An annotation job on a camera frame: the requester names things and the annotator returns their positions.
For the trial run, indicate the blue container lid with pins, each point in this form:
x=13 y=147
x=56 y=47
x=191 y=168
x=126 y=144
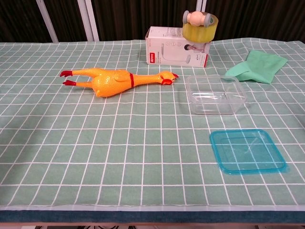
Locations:
x=247 y=152

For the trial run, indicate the clear plastic container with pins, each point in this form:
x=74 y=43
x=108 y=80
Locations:
x=214 y=110

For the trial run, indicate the white cardboard product box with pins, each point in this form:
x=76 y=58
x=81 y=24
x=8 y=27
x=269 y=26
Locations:
x=166 y=52

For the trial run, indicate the green checkered tablecloth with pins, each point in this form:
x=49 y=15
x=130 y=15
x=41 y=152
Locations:
x=143 y=143

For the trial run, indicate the yellow rubber chicken toy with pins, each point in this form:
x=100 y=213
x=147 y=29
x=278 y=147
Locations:
x=107 y=82

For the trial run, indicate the yellow tape roll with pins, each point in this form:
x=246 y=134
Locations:
x=197 y=33

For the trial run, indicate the dark teal under cloth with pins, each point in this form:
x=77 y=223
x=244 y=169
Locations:
x=143 y=216

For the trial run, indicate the small pink dumbbell toy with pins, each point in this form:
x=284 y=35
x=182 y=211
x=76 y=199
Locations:
x=196 y=17

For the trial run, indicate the green folded cloth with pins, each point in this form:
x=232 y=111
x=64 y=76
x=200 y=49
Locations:
x=259 y=66

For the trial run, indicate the white frame post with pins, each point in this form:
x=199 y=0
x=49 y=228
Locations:
x=47 y=21
x=200 y=4
x=89 y=21

